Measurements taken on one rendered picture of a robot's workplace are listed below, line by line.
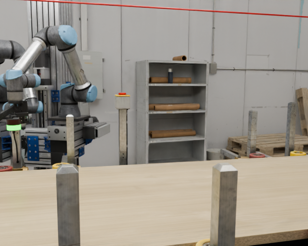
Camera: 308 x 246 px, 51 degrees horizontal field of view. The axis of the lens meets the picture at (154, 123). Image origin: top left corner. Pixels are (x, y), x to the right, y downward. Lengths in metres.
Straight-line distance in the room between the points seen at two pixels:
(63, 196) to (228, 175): 0.29
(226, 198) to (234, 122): 4.66
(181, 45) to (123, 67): 0.91
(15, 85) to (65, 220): 1.23
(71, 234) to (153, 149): 4.14
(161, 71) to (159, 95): 0.35
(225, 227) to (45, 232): 0.49
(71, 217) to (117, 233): 0.34
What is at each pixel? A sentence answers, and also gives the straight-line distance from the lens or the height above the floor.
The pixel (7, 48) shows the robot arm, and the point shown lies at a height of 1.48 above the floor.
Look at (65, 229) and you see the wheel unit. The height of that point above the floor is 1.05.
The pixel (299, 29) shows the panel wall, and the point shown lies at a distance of 6.02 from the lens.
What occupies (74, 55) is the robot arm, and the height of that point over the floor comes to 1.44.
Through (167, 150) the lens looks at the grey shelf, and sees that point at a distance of 4.76.
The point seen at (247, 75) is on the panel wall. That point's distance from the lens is 5.32.
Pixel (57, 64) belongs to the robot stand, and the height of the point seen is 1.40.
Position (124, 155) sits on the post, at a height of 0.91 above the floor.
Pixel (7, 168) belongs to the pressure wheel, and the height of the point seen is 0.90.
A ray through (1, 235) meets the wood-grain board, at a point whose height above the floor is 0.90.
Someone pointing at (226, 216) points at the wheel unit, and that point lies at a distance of 0.62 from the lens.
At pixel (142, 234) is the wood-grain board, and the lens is 0.87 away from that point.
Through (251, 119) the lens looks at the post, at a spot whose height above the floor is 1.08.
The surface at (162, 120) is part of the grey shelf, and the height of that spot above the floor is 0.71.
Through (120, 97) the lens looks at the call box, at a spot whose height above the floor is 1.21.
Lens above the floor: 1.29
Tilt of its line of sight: 8 degrees down
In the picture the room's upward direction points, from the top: straight up
